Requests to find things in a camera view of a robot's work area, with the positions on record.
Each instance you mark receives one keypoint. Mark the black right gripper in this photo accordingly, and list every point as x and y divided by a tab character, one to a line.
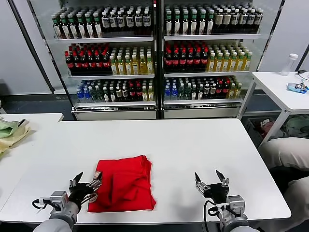
216	193

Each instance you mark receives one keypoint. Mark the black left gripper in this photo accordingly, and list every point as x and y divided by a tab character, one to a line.
80	194

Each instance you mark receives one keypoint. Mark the red shirt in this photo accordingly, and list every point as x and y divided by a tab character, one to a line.
128	186

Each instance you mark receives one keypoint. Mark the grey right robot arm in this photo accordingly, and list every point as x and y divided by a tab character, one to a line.
236	224

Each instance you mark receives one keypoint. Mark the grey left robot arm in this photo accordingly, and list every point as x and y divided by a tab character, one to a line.
60	220

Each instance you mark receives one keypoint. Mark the grey green clothes pile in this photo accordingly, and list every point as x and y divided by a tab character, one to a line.
281	134

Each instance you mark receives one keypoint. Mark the black storage crate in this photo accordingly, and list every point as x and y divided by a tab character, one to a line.
252	128

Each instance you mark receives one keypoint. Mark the dark red garment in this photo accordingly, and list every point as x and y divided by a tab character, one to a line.
266	126

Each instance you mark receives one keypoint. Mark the person in beige trousers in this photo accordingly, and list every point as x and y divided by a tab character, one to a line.
287	152

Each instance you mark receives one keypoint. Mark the green and yellow cloths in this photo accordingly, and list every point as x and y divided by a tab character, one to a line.
17	137

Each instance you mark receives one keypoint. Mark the white cooler shelf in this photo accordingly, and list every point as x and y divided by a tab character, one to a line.
202	101
103	39
212	37
111	76
116	104
205	74

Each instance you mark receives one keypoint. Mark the blue water bottle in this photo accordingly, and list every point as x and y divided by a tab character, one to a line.
80	96
174	92
87	95
167	92

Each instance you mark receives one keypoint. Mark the clear green water bottle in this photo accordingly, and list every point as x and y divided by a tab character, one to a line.
93	94
99	93
188	91
181	91

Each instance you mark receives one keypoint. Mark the slim white label bottle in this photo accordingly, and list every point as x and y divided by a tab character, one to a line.
194	92
112	94
200	92
106	94

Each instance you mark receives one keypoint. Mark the dark drink bottle white cap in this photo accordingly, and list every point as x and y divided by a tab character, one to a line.
206	91
124	92
213	91
118	92

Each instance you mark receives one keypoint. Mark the small red cap cola bottle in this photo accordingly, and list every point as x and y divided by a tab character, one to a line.
219	90
139	92
132	92
226	89

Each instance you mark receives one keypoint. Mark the light green garment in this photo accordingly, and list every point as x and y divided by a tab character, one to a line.
6	130

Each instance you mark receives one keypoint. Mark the small yellow juice bottle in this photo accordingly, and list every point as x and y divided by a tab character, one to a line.
150	93
238	91
232	91
145	93

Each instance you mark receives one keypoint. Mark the green garment pile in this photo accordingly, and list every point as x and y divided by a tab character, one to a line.
298	126

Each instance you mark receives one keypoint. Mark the white side table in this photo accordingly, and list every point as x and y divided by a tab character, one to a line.
272	84

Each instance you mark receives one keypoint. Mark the blue snack packet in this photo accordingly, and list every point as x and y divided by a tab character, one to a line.
297	87

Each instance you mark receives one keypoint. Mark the clear bottle white cap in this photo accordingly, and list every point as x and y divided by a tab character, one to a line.
288	65

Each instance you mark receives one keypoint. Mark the green cap tea bottle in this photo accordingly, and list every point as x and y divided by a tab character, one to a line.
89	26
177	23
194	23
186	23
80	26
210	22
64	27
169	23
57	27
72	27
97	25
202	22

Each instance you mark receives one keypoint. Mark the dark bottle white label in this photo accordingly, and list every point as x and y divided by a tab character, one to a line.
105	23
113	23
138	22
121	22
130	22
147	21

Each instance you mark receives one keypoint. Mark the dark bottle beige label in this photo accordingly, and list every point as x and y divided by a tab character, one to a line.
243	20
259	20
235	21
251	20
227	21
219	21

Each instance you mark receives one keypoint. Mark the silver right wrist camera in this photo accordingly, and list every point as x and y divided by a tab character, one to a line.
235	206

